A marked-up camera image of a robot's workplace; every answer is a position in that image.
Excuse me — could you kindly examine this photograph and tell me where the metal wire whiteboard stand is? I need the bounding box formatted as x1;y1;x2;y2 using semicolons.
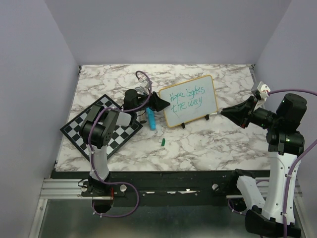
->
181;115;210;129

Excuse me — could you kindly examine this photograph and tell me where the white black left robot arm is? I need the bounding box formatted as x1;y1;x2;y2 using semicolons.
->
80;89;170;196

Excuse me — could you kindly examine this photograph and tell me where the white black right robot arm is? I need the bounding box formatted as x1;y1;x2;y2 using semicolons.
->
220;93;307;238

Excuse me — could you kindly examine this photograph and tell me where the black white chessboard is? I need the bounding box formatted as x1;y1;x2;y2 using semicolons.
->
60;94;143;160

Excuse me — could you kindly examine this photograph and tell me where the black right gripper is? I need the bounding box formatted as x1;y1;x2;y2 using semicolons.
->
222;94;282;128

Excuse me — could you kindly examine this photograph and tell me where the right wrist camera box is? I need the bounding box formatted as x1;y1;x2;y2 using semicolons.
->
251;81;270;101

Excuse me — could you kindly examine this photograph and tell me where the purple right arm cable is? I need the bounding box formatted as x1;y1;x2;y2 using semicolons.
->
227;88;317;238

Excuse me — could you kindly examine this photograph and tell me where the yellow framed whiteboard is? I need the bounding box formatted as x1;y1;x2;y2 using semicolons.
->
158;75;218;128

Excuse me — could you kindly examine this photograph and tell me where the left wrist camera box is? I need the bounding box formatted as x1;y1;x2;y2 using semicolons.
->
138;77;151;94

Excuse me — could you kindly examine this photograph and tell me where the blue toy microphone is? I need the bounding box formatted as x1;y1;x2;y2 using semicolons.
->
146;108;156;130

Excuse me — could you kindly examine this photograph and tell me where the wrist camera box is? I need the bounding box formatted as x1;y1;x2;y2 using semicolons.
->
138;77;151;94
251;81;270;101

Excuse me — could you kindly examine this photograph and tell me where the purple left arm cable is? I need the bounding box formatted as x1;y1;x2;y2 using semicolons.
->
88;70;152;219

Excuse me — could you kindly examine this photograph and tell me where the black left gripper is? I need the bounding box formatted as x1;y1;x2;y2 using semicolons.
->
133;88;170;113

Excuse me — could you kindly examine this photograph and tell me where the aluminium frame rail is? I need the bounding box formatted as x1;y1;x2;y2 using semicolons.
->
32;177;304;238

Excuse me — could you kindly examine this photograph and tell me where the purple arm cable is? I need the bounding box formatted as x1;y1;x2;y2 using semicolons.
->
227;88;317;238
88;70;152;219

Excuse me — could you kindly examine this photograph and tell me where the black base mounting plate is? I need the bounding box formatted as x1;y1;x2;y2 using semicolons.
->
51;170;241;207

